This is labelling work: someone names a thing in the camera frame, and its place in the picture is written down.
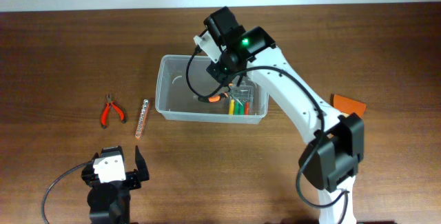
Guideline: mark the orange scraper with wooden handle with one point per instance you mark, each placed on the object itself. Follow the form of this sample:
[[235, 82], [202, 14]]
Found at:
[[348, 106]]

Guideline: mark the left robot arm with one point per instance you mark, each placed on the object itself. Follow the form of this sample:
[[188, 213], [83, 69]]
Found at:
[[110, 184]]

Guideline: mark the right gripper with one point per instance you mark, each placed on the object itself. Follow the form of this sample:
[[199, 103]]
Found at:
[[224, 76]]

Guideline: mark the orange-handled needle-nose pliers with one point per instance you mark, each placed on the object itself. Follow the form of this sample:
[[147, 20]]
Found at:
[[220, 96]]

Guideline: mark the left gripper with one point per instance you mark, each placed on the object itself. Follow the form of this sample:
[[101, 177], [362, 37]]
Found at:
[[132, 176]]

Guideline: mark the clear screwdriver bit case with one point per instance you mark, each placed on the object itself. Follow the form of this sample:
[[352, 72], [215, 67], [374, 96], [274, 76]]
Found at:
[[241, 98]]

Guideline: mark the orange socket bit rail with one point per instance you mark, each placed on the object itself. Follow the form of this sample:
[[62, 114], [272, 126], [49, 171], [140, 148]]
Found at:
[[142, 119]]

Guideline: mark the clear plastic container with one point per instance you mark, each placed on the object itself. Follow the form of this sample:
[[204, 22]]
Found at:
[[175, 101]]

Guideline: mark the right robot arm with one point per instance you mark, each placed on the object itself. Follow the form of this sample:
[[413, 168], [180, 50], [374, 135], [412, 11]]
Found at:
[[335, 142]]

